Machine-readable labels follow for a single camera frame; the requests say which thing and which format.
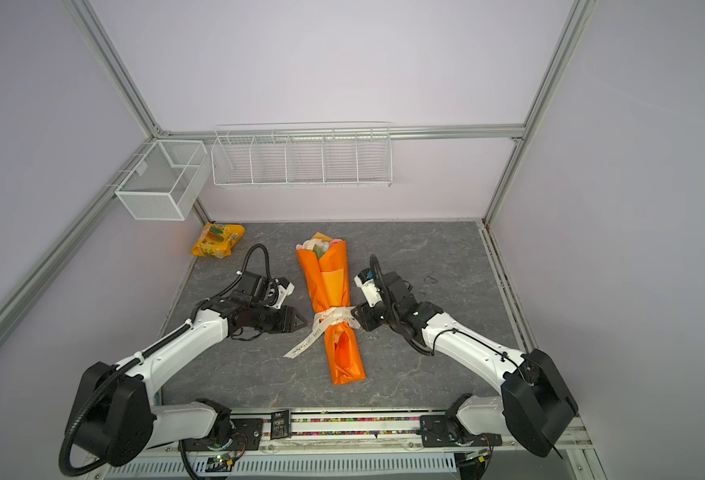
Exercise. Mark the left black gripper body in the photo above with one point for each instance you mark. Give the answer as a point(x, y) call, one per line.
point(268, 319)

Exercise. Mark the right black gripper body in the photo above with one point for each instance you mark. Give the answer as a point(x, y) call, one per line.
point(375, 316)

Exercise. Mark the orange wrapping paper sheet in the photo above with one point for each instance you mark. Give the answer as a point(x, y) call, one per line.
point(324, 261)

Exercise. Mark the cream printed ribbon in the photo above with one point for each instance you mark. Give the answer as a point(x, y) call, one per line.
point(322, 321)

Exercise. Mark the cream fake rose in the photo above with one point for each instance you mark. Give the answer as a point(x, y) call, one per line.
point(316, 245)

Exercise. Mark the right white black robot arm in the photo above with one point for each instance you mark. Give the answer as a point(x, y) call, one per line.
point(534, 404)

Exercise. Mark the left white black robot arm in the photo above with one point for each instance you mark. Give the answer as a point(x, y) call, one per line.
point(112, 420)

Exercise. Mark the yellow snack bag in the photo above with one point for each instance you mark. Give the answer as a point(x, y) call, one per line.
point(217, 240)

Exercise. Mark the white mesh box basket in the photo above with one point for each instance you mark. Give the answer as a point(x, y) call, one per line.
point(166, 181)

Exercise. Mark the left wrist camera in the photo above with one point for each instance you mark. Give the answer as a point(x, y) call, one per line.
point(264, 291)

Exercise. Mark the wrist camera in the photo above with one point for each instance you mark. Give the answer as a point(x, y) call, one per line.
point(373, 289)
point(264, 291)

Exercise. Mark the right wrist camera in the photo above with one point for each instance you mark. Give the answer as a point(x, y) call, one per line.
point(373, 289)

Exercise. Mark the black box on rail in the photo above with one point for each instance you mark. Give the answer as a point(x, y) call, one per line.
point(280, 425)

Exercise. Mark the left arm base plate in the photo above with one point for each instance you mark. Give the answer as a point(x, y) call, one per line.
point(243, 434)

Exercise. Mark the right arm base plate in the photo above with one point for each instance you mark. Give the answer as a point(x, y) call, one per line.
point(438, 431)

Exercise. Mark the white wire shelf basket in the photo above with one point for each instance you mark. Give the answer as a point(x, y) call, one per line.
point(302, 154)

